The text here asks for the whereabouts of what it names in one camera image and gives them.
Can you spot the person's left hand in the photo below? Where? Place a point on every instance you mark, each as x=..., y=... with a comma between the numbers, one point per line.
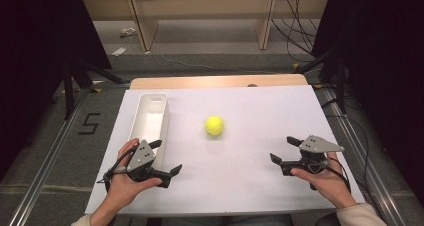
x=125, y=189

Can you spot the white foam board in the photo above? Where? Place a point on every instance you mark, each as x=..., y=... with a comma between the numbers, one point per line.
x=253, y=172

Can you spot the white paper scrap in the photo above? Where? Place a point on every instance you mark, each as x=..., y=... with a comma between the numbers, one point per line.
x=119, y=51

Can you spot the small white floor clutter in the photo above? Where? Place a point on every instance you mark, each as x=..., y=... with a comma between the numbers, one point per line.
x=128, y=32

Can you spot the yellow tennis ball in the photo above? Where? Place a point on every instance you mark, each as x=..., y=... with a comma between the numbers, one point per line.
x=214, y=125

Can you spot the wooden table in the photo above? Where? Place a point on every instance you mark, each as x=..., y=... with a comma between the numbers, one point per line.
x=206, y=82

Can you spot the black metal stand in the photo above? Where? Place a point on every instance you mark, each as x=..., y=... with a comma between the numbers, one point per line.
x=69, y=92
x=340, y=82

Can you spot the dark curtain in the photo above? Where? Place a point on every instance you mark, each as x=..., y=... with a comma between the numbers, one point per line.
x=390, y=69
x=36, y=52

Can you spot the aluminium floor rail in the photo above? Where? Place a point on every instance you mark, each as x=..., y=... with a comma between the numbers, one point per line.
x=366, y=166
x=43, y=172

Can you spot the light wooden shelf unit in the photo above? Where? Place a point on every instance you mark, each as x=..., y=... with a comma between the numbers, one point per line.
x=206, y=6

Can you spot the yellow tape piece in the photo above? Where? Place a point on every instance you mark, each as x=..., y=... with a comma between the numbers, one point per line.
x=317, y=85
x=296, y=66
x=96, y=90

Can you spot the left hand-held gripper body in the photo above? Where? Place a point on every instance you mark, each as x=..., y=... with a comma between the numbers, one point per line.
x=141, y=157

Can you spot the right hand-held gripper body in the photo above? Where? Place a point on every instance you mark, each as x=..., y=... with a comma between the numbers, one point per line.
x=318, y=145

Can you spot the white plastic bin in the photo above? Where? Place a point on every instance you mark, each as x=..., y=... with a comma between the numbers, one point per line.
x=148, y=126

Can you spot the person's right hand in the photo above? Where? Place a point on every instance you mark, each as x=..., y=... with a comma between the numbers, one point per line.
x=330, y=182

